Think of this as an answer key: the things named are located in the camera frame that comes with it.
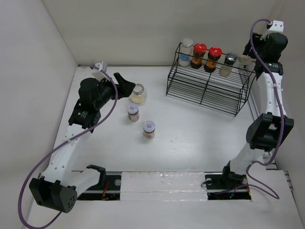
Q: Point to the white-lid spice jar far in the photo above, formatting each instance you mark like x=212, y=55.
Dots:
x=133, y=112

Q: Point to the black-cap grinder bottle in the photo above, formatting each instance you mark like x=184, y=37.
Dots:
x=244, y=60

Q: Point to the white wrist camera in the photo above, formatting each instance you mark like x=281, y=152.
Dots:
x=98, y=68
x=273, y=27

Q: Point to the round glass jar silver rim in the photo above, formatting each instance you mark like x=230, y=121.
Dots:
x=139, y=94

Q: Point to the red-lid orange-label sauce jar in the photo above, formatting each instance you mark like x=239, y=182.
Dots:
x=214, y=55

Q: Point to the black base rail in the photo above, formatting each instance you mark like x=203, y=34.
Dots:
x=157, y=186

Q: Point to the red-lid dark sauce jar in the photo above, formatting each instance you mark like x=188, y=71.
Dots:
x=199, y=51

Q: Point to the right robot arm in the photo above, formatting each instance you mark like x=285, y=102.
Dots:
x=272, y=126

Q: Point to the blue-label jar silver lid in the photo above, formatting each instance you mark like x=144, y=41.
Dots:
x=185, y=51

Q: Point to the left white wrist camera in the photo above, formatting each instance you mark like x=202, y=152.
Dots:
x=98, y=68

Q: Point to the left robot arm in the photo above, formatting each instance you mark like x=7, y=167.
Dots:
x=58, y=188

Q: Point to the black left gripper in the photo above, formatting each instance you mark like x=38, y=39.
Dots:
x=124, y=88

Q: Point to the white-lid spice jar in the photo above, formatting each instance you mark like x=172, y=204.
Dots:
x=133, y=112
x=149, y=129

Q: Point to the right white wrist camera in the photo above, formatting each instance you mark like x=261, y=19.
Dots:
x=273, y=27

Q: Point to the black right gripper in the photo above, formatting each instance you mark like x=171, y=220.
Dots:
x=256, y=36

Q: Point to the black wire rack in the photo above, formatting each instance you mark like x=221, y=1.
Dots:
x=211, y=90

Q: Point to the silver-cap shaker bottle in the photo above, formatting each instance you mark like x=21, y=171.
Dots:
x=226, y=68

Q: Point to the white-lid spice jar near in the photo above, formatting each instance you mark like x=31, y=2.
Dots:
x=149, y=129

